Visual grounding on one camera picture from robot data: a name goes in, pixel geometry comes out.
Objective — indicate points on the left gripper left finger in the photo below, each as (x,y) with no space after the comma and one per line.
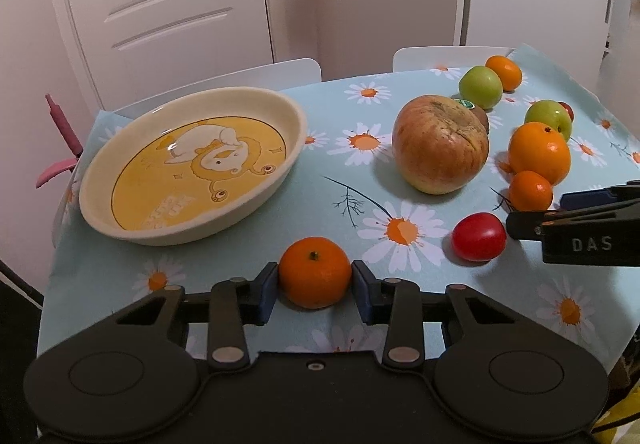
(226,309)

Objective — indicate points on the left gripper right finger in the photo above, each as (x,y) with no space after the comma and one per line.
(402,307)

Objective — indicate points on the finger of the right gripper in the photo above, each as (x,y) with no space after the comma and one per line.
(535,225)
(601,196)

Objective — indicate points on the small mandarin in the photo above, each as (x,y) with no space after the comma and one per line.
(530,192)
(314,273)

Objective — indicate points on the red cherry tomato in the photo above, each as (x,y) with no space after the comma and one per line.
(479,237)
(568,109)

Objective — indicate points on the large orange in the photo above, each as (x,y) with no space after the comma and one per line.
(536,147)

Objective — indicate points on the green apple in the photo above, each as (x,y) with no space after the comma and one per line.
(481,86)
(553,114)

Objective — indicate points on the large yellowish red apple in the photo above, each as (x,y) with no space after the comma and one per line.
(439,145)

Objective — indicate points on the brown kiwi with sticker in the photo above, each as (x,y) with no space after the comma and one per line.
(478,112)

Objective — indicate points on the daisy print blue tablecloth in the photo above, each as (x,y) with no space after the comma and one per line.
(346,187)

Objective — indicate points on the oval cream yellow dish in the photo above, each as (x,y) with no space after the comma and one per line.
(193,167)

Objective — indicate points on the orange at far corner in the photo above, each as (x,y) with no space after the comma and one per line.
(509,73)

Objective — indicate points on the white chair back right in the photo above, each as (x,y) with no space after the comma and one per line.
(431,57)

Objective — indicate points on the white chair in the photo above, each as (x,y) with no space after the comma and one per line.
(277,76)
(431,57)

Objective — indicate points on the white chair back left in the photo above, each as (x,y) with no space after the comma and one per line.
(277,76)

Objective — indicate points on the white panel door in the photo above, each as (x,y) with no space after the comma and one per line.
(124,50)

